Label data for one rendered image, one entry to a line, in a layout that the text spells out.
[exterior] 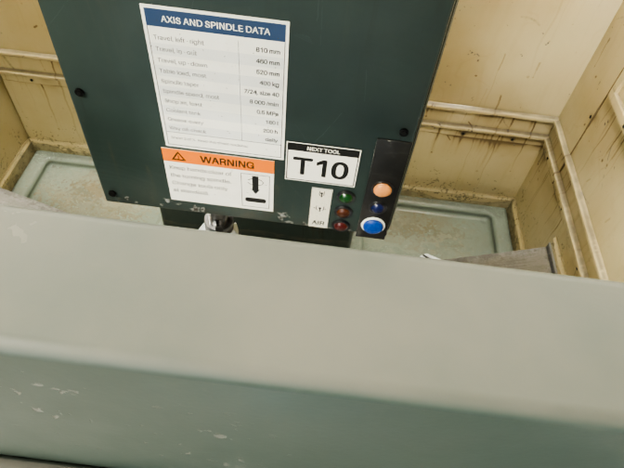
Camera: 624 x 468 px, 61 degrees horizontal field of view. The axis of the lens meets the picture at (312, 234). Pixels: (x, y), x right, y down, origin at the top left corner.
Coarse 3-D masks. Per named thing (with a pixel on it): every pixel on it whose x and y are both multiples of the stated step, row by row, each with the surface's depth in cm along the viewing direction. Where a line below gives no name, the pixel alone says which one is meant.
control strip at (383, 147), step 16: (384, 144) 67; (400, 144) 67; (384, 160) 69; (400, 160) 69; (384, 176) 72; (400, 176) 71; (352, 192) 75; (368, 192) 74; (336, 208) 78; (368, 208) 77; (384, 208) 76; (384, 224) 79
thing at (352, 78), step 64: (64, 0) 56; (128, 0) 56; (192, 0) 55; (256, 0) 54; (320, 0) 54; (384, 0) 53; (448, 0) 52; (64, 64) 63; (128, 64) 62; (320, 64) 59; (384, 64) 59; (128, 128) 70; (320, 128) 66; (384, 128) 66; (128, 192) 80
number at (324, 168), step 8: (320, 160) 70; (328, 160) 70; (336, 160) 70; (344, 160) 70; (352, 160) 70; (312, 168) 72; (320, 168) 72; (328, 168) 72; (336, 168) 71; (344, 168) 71; (352, 168) 71; (312, 176) 73; (320, 176) 73; (328, 176) 73; (336, 176) 73; (344, 176) 72
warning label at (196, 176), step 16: (176, 160) 73; (192, 160) 73; (208, 160) 73; (224, 160) 72; (240, 160) 72; (256, 160) 72; (176, 176) 76; (192, 176) 76; (208, 176) 75; (224, 176) 75; (240, 176) 75; (256, 176) 74; (272, 176) 74; (176, 192) 79; (192, 192) 78; (208, 192) 78; (224, 192) 78; (240, 192) 77; (256, 192) 77; (272, 192) 77; (256, 208) 80; (272, 208) 79
